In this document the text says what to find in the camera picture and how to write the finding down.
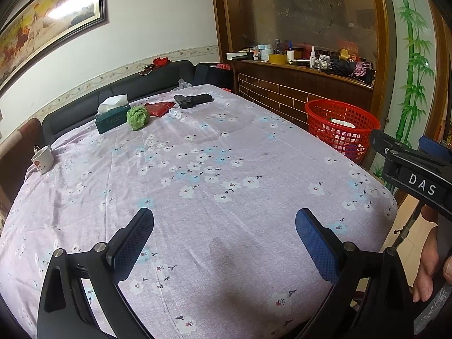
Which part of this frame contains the bamboo print glass panel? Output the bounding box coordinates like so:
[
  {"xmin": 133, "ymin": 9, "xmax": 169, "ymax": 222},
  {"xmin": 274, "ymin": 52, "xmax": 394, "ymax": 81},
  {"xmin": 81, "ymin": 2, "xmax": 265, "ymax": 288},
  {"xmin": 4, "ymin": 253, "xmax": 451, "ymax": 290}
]
[{"xmin": 386, "ymin": 0, "xmax": 439, "ymax": 156}]

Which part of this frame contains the black sofa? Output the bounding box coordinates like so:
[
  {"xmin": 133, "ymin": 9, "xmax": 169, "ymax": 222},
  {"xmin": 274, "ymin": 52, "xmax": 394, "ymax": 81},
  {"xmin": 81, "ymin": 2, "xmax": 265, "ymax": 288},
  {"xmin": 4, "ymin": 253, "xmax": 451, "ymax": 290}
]
[{"xmin": 41, "ymin": 60, "xmax": 195, "ymax": 142}]

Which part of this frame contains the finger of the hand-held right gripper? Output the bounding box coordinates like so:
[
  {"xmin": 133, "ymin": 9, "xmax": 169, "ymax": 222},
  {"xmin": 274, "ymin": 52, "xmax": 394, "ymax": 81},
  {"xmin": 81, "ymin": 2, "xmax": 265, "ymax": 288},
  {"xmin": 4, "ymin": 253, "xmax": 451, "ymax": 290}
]
[
  {"xmin": 370, "ymin": 129, "xmax": 424, "ymax": 158},
  {"xmin": 419, "ymin": 135, "xmax": 452, "ymax": 166}
]

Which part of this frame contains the white cup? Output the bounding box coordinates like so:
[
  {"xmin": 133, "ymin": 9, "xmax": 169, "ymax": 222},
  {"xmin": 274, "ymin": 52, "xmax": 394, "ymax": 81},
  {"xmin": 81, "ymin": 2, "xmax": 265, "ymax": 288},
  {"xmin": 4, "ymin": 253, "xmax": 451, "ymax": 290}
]
[{"xmin": 31, "ymin": 145, "xmax": 55, "ymax": 175}]

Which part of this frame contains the black toy pistol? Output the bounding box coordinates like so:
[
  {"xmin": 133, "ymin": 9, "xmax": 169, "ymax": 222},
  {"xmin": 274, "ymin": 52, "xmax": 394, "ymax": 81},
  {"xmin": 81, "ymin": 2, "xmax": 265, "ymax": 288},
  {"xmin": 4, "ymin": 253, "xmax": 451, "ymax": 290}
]
[{"xmin": 174, "ymin": 93, "xmax": 214, "ymax": 110}]

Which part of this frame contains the person's right hand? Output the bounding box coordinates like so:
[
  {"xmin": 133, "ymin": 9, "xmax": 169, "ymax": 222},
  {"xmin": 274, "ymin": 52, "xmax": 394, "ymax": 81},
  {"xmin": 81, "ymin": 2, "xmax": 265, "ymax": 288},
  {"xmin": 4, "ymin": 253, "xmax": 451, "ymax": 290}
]
[{"xmin": 411, "ymin": 205, "xmax": 452, "ymax": 303}]

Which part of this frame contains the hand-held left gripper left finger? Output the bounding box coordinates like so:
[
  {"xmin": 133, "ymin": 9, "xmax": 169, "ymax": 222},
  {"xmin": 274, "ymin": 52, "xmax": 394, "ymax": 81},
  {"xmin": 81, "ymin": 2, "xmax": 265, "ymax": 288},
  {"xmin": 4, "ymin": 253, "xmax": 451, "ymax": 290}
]
[{"xmin": 37, "ymin": 208, "xmax": 155, "ymax": 339}]

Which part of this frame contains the framed horse painting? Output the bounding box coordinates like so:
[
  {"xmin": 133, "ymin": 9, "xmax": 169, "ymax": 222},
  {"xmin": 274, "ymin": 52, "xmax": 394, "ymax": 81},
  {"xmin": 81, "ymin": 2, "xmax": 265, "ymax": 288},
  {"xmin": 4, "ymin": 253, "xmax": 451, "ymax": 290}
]
[{"xmin": 0, "ymin": 0, "xmax": 107, "ymax": 91}]

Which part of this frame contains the dark green tissue box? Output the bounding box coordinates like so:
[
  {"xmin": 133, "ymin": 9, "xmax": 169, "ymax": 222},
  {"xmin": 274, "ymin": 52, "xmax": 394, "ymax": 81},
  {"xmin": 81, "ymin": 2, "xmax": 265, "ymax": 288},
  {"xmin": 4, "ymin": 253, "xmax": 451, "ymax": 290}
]
[{"xmin": 95, "ymin": 94, "xmax": 131, "ymax": 135}]

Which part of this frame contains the white paper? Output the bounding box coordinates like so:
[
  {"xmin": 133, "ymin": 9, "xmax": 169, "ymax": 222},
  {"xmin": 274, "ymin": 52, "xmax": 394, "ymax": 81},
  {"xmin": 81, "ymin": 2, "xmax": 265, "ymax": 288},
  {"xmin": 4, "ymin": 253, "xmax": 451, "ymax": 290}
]
[{"xmin": 330, "ymin": 118, "xmax": 358, "ymax": 130}]

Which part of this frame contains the green cloth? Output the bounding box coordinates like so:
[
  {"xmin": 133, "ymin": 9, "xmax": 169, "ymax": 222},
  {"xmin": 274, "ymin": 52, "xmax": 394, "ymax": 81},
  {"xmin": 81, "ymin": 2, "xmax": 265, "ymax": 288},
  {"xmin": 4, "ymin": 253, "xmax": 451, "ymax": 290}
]
[{"xmin": 126, "ymin": 105, "xmax": 150, "ymax": 131}]

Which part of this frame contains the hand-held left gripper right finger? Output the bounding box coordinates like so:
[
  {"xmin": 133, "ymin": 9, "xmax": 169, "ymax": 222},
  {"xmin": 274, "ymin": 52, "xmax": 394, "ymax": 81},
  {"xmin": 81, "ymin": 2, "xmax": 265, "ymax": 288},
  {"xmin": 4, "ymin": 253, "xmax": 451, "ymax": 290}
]
[{"xmin": 296, "ymin": 208, "xmax": 421, "ymax": 339}]

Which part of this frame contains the brown chair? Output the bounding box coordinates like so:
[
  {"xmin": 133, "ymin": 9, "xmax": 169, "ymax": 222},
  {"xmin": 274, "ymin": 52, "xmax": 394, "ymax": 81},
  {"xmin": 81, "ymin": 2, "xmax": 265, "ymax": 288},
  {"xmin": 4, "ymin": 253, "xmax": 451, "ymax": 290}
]
[{"xmin": 0, "ymin": 118, "xmax": 45, "ymax": 203}]

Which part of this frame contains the red pouch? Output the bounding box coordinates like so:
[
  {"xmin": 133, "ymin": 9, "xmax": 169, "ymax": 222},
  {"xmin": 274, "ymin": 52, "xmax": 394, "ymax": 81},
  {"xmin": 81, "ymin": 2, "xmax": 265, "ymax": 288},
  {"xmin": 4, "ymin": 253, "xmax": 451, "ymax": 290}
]
[{"xmin": 144, "ymin": 101, "xmax": 176, "ymax": 117}]

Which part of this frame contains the floral purple tablecloth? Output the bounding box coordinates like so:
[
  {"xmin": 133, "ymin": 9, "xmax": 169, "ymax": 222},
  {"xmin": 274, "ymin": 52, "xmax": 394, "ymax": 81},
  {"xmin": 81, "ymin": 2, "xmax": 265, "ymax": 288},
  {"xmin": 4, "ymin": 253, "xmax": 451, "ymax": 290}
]
[{"xmin": 0, "ymin": 84, "xmax": 399, "ymax": 339}]

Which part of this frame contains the red plastic basket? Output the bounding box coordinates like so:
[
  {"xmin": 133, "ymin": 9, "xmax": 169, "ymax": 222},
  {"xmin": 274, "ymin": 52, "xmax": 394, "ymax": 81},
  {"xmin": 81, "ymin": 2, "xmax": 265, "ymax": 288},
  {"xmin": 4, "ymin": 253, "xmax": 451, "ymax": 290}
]
[{"xmin": 304, "ymin": 99, "xmax": 381, "ymax": 165}]

